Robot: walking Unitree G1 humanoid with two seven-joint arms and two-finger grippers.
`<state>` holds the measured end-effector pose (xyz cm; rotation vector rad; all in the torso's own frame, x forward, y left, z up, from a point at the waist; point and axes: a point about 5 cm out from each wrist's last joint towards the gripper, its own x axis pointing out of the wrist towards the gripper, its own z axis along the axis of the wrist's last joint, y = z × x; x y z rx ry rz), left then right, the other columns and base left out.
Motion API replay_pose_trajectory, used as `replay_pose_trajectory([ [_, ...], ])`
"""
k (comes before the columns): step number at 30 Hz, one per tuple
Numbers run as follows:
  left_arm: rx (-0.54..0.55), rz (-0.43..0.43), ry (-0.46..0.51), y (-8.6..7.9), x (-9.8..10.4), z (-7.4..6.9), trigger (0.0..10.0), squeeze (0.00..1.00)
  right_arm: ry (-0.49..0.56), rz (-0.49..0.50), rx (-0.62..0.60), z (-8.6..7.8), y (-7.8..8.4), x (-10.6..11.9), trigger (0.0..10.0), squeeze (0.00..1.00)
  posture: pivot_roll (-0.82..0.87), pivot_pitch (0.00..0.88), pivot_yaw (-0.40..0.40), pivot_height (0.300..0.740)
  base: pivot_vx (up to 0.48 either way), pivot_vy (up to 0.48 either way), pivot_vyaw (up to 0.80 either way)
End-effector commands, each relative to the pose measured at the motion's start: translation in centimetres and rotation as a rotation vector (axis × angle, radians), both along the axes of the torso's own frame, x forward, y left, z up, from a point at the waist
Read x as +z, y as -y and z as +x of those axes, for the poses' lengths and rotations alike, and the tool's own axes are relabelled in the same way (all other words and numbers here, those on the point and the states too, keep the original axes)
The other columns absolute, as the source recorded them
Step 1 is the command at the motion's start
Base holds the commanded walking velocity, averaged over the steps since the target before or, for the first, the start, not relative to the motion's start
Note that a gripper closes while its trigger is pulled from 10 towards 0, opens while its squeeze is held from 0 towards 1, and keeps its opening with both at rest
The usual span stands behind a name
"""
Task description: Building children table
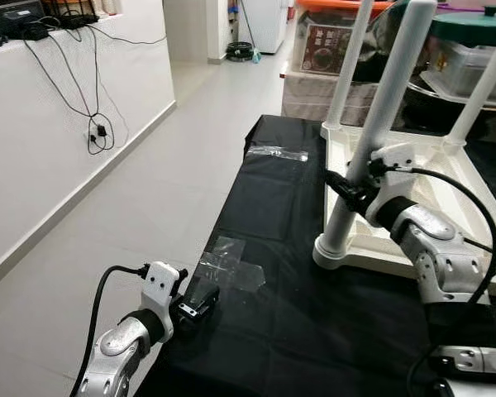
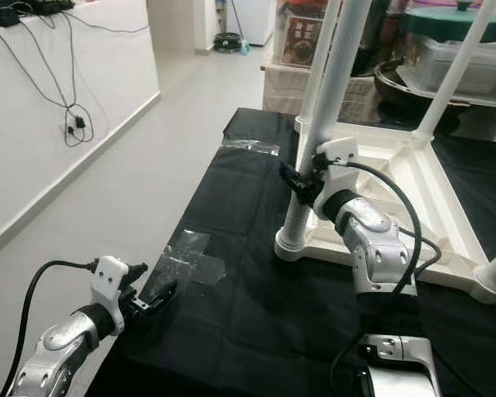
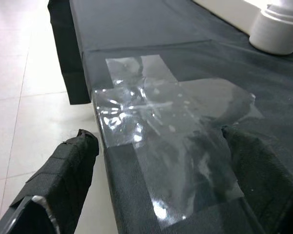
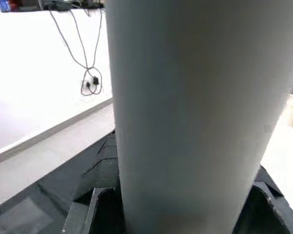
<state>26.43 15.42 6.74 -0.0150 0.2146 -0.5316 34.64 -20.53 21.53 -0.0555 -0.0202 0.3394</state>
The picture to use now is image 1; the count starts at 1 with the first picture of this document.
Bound beige patterned table cloth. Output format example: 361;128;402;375
281;70;383;125

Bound clear plastic storage bin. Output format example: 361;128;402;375
422;41;496;104

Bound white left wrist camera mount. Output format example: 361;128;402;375
141;261;183;322

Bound clear crossed tape patch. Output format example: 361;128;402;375
192;236;267;295

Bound thin black cable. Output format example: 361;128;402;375
87;23;168;46

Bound white plastic children table top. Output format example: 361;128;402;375
312;120;496;299

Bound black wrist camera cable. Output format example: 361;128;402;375
379;165;496;396
81;263;150;397

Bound black tablecloth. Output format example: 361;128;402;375
132;114;496;397

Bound black router with antennas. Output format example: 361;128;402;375
41;0;100;30

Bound black left wrist camera cable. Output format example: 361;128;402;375
81;263;150;397

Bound broom with teal head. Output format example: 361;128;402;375
238;0;261;64

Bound black power cable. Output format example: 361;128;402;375
23;25;117;155

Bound black round floor device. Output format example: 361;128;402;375
226;41;255;63

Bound dark green round lid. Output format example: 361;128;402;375
430;7;496;47

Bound storage box with orange lid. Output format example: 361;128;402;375
296;0;389;77

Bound black round wok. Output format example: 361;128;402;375
399;79;484;135

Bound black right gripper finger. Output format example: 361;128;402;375
324;170;358;204

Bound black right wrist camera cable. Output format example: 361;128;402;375
379;165;496;396

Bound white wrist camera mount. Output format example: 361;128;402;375
141;261;183;322
365;142;419;212

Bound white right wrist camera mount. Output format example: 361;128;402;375
365;142;419;212

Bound black electronics box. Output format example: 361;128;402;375
0;0;49;50

